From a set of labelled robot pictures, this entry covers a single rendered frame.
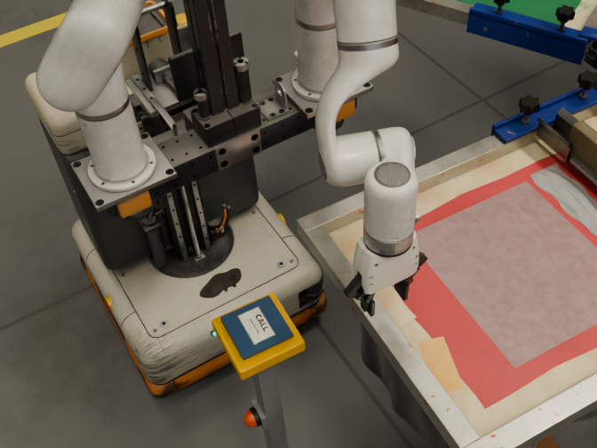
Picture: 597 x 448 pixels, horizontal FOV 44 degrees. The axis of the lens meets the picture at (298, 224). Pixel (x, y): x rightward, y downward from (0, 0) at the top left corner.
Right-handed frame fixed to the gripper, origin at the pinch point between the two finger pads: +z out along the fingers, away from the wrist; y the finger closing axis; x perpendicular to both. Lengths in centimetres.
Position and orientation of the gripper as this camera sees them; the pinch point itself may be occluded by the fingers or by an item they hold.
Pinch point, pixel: (385, 296)
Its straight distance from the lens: 125.2
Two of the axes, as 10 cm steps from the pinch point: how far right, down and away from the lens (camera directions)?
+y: -8.8, 3.8, -2.7
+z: 0.5, 6.6, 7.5
